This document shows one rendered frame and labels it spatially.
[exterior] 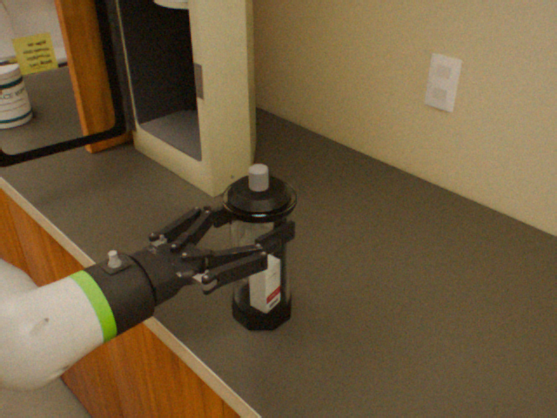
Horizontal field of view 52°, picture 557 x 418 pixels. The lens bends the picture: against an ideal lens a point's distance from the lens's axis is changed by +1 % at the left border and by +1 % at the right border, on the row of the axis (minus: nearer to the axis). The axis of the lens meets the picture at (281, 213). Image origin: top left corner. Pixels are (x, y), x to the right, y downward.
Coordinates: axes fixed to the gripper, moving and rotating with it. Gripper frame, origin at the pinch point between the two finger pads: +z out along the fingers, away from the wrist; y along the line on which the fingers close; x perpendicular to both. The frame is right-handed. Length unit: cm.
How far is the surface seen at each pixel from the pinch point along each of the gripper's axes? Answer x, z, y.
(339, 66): 0, 59, 37
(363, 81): 2, 59, 29
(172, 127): 11, 21, 55
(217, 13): -20.1, 19.8, 33.7
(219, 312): 18.1, -5.3, 4.4
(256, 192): -6.0, -1.1, -1.0
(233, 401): 19.8, -13.8, -9.8
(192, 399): 37.2, -11.2, 6.5
